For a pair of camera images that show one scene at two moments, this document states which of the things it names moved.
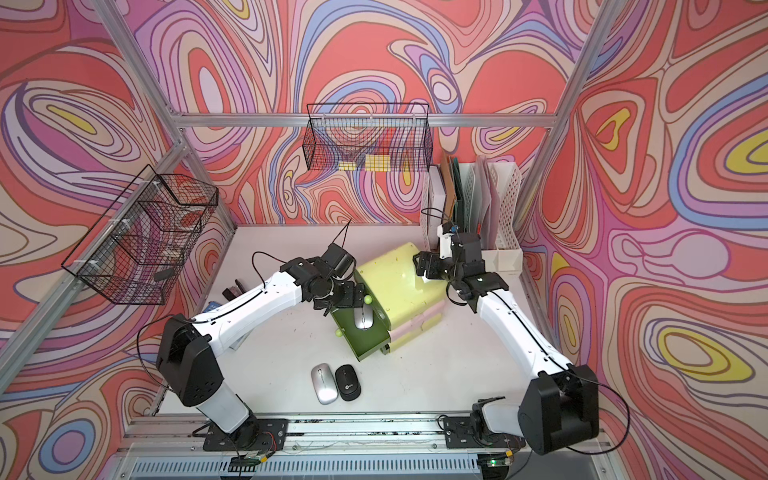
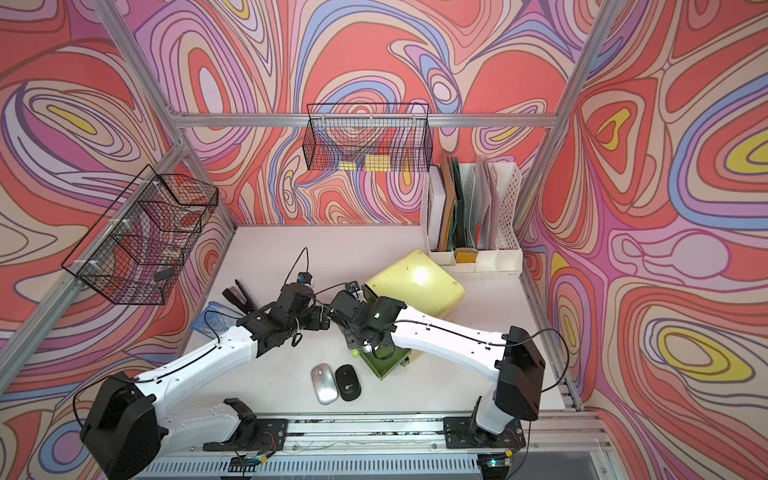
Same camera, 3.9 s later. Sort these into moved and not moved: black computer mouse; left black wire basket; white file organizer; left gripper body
Moved: left gripper body
Not moved: left black wire basket; white file organizer; black computer mouse
